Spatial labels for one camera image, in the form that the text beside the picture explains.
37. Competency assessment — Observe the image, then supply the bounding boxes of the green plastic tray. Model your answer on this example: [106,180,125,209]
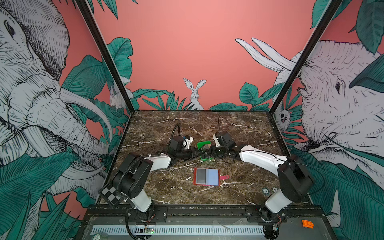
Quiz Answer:
[197,141,213,162]

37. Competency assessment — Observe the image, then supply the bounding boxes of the black VIP credit card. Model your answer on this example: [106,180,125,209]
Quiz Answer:
[195,168,207,185]

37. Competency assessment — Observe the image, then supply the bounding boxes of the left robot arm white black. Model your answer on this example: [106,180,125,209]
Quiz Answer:
[111,135,197,214]

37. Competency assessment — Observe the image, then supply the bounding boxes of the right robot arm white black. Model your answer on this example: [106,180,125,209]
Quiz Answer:
[208,132,315,222]

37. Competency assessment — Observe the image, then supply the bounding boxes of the checkerboard calibration tag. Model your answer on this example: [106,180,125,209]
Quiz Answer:
[99,183,122,209]

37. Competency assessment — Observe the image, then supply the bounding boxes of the orange connector block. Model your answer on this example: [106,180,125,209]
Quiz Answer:
[302,220,314,229]

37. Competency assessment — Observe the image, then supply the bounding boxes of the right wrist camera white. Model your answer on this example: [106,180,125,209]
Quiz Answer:
[213,134,222,148]

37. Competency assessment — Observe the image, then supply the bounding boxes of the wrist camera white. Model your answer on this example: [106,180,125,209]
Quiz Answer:
[183,136,194,150]
[213,134,222,148]

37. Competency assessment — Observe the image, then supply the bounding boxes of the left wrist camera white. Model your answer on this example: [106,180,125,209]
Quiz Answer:
[183,136,194,150]

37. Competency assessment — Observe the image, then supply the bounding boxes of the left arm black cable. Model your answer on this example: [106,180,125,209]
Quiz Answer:
[170,122,182,140]

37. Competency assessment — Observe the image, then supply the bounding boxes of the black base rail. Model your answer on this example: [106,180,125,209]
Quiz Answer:
[83,205,326,224]

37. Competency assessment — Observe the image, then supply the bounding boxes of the white slotted cable duct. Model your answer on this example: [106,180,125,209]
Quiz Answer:
[91,225,264,236]

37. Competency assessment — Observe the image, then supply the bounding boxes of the left black frame post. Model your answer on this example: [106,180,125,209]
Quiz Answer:
[75,0,135,114]

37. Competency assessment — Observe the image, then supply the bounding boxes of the black frame post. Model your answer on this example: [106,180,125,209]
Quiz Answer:
[269,0,342,115]
[75,0,135,114]

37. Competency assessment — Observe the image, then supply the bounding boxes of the right black frame post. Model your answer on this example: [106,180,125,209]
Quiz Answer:
[269,0,342,115]

